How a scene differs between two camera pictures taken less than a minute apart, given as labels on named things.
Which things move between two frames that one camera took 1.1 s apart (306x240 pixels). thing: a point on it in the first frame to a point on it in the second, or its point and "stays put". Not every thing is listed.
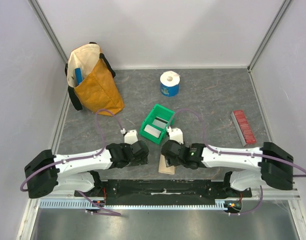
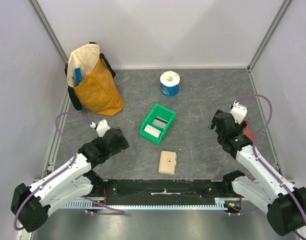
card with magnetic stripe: [159, 122] stays put
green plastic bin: [154, 127] stays put
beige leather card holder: [162, 167] stays put
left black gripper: [143, 160] to [122, 144]
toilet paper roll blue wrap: [169, 83] stays put
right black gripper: [167, 154] to [218, 122]
